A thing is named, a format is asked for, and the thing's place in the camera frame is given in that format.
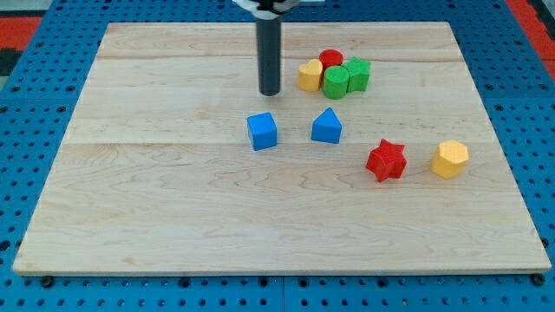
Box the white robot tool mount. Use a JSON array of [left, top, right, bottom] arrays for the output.
[[233, 0, 300, 20]]

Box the yellow hexagon block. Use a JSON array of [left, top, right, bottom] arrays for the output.
[[431, 140, 469, 179]]

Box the red star block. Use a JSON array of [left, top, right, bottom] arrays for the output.
[[366, 139, 408, 182]]

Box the green cylinder block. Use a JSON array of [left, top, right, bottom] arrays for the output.
[[323, 66, 349, 100]]

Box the light wooden board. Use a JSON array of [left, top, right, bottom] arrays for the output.
[[13, 22, 552, 276]]

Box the red cylinder block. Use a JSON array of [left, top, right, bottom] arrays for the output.
[[318, 49, 343, 71]]

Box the blue cube block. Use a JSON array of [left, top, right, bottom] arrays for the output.
[[246, 112, 278, 151]]

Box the blue triangular prism block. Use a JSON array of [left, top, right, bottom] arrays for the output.
[[310, 107, 343, 144]]

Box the green star block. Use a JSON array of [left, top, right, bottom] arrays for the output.
[[343, 57, 371, 93]]

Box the yellow heart block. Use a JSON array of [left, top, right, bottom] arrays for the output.
[[297, 59, 323, 92]]

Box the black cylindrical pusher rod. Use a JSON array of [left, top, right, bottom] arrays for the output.
[[256, 17, 282, 96]]

